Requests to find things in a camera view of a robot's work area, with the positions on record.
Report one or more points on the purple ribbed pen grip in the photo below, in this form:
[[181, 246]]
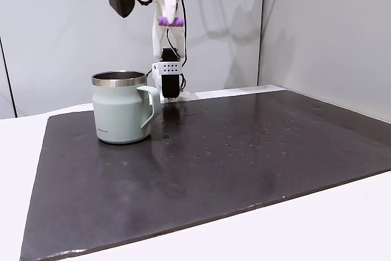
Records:
[[180, 22]]

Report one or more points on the pale green steel mug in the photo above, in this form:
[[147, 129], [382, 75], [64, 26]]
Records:
[[119, 114]]

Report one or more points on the black mat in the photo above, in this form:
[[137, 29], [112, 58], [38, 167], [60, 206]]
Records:
[[214, 181]]

